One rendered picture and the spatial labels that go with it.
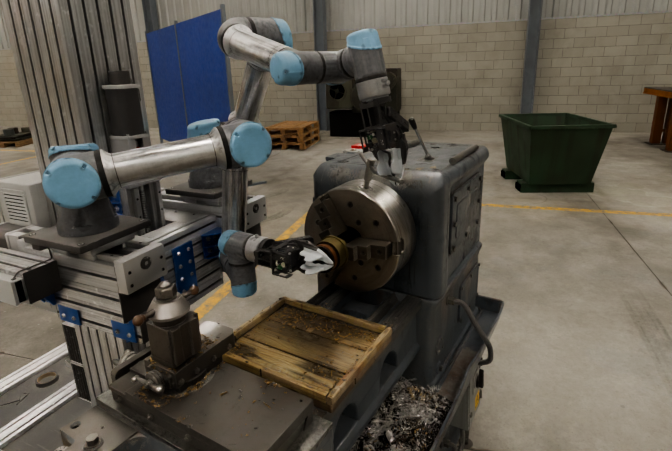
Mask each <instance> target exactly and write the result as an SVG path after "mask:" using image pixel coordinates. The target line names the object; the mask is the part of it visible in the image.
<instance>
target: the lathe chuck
mask: <svg viewBox="0 0 672 451"><path fill-rule="evenodd" d="M361 186H364V182H363V181H353V182H347V183H344V184H342V185H340V186H337V187H335V188H333V189H331V190H329V191H327V192H326V193H324V194H323V195H322V196H318V197H317V198H316V199H315V200H314V202H313V203H312V204H311V206H310V208H309V210H308V212H307V215H306V218H305V225H304V234H305V236H306V235H310V236H311V237H312V238H314V245H317V244H318V243H319V242H320V241H321V238H320V236H319V233H321V232H322V230H321V229H320V227H319V225H318V223H317V222H319V221H321V219H320V217H319V216H318V214H317V212H316V210H315V208H314V206H315V205H317V204H319V203H320V202H321V201H320V199H319V198H321V197H323V196H324V195H326V194H329V196H330V197H331V199H332V201H333V203H334V205H335V206H336V208H337V210H338V212H339V214H340V216H341V217H342V219H343V221H344V223H345V225H346V226H349V228H347V229H348V230H347V231H345V232H344V233H342V234H341V235H339V236H337V237H338V238H341V239H343V240H344V241H345V242H346V243H347V244H348V243H349V242H351V241H352V240H354V239H353V237H352V235H351V231H350V227H352V228H354V229H355V230H357V231H358V232H359V234H360V235H361V237H364V238H371V239H378V240H385V241H392V242H400V239H401V254H398V255H391V256H390V257H389V258H388V259H386V260H382V259H376V258H370V259H369V260H362V259H357V260H355V261H349V260H348V261H347V263H346V264H345V265H344V266H343V268H342V269H341V271H340V273H339V275H338V277H337V279H336V281H335V283H334V284H336V285H338V286H340V287H342V288H344V289H347V290H350V291H354V292H369V291H373V290H376V289H378V288H380V287H382V286H383V285H385V284H386V283H387V282H388V281H389V280H390V279H391V278H392V277H393V276H394V275H395V274H396V273H398V272H399V271H400V270H401V269H402V267H403V266H404V265H405V263H406V262H407V260H408V258H409V255H410V252H411V247H412V233H411V227H410V223H409V220H408V218H407V216H406V214H405V212H404V210H403V208H402V207H401V205H400V204H399V203H398V201H397V200H396V199H395V198H394V197H393V196H392V195H391V194H390V193H388V192H387V191H386V190H384V189H382V188H381V187H379V186H377V185H374V184H372V183H369V187H370V188H371V189H372V190H365V189H362V188H360V187H361Z"/></svg>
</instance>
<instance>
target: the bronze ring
mask: <svg viewBox="0 0 672 451"><path fill-rule="evenodd" d="M346 244H347V243H346V242H345V241H344V240H343V239H341V238H338V237H336V236H333V235H329V236H326V237H324V238H323V239H322V240H321V241H320V242H319V243H318V244H317V245H316V246H317V247H319V249H320V250H322V251H323V252H324V253H325V254H326V255H327V256H328V257H329V258H330V259H331V260H332V261H333V263H334V264H333V265H334V266H333V267H331V268H330V269H328V270H325V271H321V273H328V272H330V271H333V270H336V269H337V268H341V267H343V266H344V265H345V264H346V263H347V261H348V257H349V253H348V249H347V246H346Z"/></svg>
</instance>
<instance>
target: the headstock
mask: <svg viewBox="0 0 672 451"><path fill-rule="evenodd" d="M423 143H424V145H425V147H426V149H427V151H428V153H429V154H430V155H431V156H432V157H434V158H435V159H424V157H426V154H425V152H424V150H423V147H422V145H421V143H420V144H419V145H416V146H413V147H411V148H408V155H407V160H406V163H405V169H408V168H409V170H405V169H404V173H403V176H402V179H404V181H405V182H404V184H399V185H396V186H394V185H393V184H392V183H391V182H390V181H389V180H388V179H385V178H383V177H380V176H377V175H374V174H373V175H372V180H375V181H378V182H381V183H383V184H385V185H387V186H388V187H390V188H391V189H393V190H394V191H395V192H396V193H397V194H399V195H400V197H401V198H402V199H403V200H404V201H405V203H406V204H407V206H408V207H409V209H410V211H411V213H412V216H413V219H414V222H415V227H416V245H415V249H414V252H413V254H412V256H411V258H410V260H409V261H408V262H407V264H406V265H405V266H404V267H403V268H402V269H401V270H400V271H399V272H398V273H396V274H395V275H394V276H393V277H392V278H391V279H390V280H389V281H388V282H387V283H386V284H385V285H383V286H382V287H381V288H385V289H389V290H393V291H398V292H402V293H406V294H410V295H414V296H418V297H422V298H426V299H438V298H440V297H441V296H442V295H443V294H444V293H445V291H446V290H447V280H448V278H449V277H450V276H451V275H452V273H453V272H454V271H455V269H456V268H457V267H458V266H459V264H460V263H461V262H462V261H463V259H464V258H465V257H466V256H467V254H468V253H469V252H470V250H471V249H472V248H473V247H474V245H475V244H476V243H477V242H478V240H479V239H480V222H481V206H482V191H483V175H484V162H485V161H486V160H487V159H488V157H489V150H488V149H487V147H485V146H482V145H478V149H477V150H475V151H474V152H472V153H471V154H469V155H468V156H466V157H465V158H463V159H461V160H460V161H458V162H457V163H455V164H454V165H451V164H450V163H449V159H450V158H452V157H453V156H455V155H457V154H458V153H460V152H462V151H463V150H465V149H467V148H468V147H470V146H472V145H473V144H456V143H439V142H423ZM368 150H369V151H367V152H364V153H363V151H362V152H346V153H348V154H352V155H344V156H341V157H338V158H335V159H332V160H329V161H326V162H323V163H321V164H320V165H319V166H318V168H317V169H316V171H315V173H314V174H313V180H314V197H313V202H314V200H315V199H316V198H317V197H318V196H322V195H323V194H324V193H326V192H327V191H329V190H331V189H333V188H335V187H337V186H340V185H342V184H344V183H346V182H349V181H351V180H355V179H364V174H365V169H366V164H365V162H364V161H363V160H362V158H361V157H360V156H359V154H360V153H363V154H364V156H365V157H366V158H367V159H368V158H373V159H375V165H374V168H375V170H377V166H378V164H379V161H378V160H377V159H376V158H375V157H374V155H373V153H372V152H371V151H370V149H368ZM433 166H436V169H433V168H430V167H433ZM416 168H423V169H421V170H416ZM423 224H424V225H423ZM428 231H429V232H428ZM420 238H421V239H422V240H421V239H420ZM423 245H424V246H423ZM408 272H409V273H408ZM397 274H398V275H397ZM426 281H427V282H426ZM393 285H394V286H393ZM412 289H413V290H412ZM422 291H423V292H422Z"/></svg>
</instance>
